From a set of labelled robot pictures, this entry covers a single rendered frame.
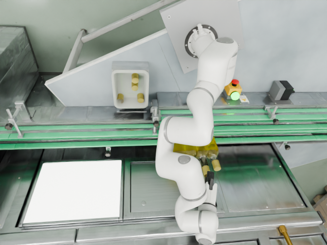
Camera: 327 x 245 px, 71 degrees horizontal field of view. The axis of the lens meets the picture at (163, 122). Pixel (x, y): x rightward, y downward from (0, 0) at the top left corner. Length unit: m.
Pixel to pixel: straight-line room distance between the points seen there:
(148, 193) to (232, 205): 0.42
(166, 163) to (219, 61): 0.35
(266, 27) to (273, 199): 0.84
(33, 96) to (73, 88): 0.62
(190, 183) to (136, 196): 0.52
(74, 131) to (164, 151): 0.63
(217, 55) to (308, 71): 0.85
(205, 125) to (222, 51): 0.26
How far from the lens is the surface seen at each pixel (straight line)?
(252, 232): 1.22
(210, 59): 0.73
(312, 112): 1.50
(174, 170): 0.68
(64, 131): 1.25
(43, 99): 1.82
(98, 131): 1.21
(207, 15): 1.09
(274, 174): 1.46
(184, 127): 0.67
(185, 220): 0.88
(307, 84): 1.58
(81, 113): 1.30
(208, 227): 0.86
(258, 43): 1.27
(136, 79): 1.14
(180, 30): 1.08
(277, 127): 1.39
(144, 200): 1.15
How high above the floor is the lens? 1.77
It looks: 46 degrees down
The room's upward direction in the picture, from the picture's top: 172 degrees clockwise
